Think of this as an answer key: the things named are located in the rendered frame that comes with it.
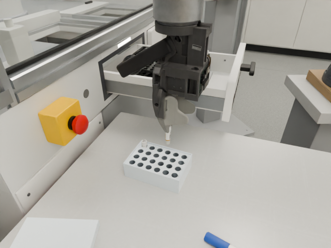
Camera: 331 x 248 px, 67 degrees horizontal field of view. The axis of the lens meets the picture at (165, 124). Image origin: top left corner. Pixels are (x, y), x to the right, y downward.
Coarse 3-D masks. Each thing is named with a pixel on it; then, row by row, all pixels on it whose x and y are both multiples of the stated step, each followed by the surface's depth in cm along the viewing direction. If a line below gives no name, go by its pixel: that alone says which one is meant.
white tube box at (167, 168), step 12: (156, 144) 56; (132, 156) 53; (144, 156) 53; (156, 156) 55; (168, 156) 53; (180, 156) 53; (132, 168) 51; (144, 168) 50; (156, 168) 51; (168, 168) 50; (180, 168) 51; (144, 180) 52; (156, 180) 50; (168, 180) 48; (180, 180) 48
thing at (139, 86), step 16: (128, 48) 81; (112, 64) 72; (224, 64) 78; (112, 80) 66; (128, 80) 65; (144, 80) 63; (224, 80) 75; (144, 96) 65; (208, 96) 59; (224, 96) 58
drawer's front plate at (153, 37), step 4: (152, 28) 89; (148, 32) 87; (152, 32) 87; (156, 32) 91; (148, 36) 88; (152, 36) 88; (156, 36) 91; (160, 36) 95; (164, 36) 99; (148, 40) 88; (152, 40) 88; (156, 40) 92; (160, 40) 96; (148, 44) 89; (152, 44) 89
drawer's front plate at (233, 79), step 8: (240, 48) 71; (240, 56) 66; (240, 64) 62; (232, 72) 57; (232, 80) 54; (232, 88) 54; (232, 96) 55; (224, 104) 57; (224, 112) 58; (224, 120) 59
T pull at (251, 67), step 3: (243, 63) 66; (252, 63) 66; (255, 63) 66; (240, 66) 65; (243, 66) 64; (246, 66) 64; (249, 66) 64; (252, 66) 64; (240, 69) 65; (243, 69) 64; (246, 69) 64; (249, 69) 64; (252, 69) 63; (249, 72) 62; (252, 72) 62; (252, 75) 62
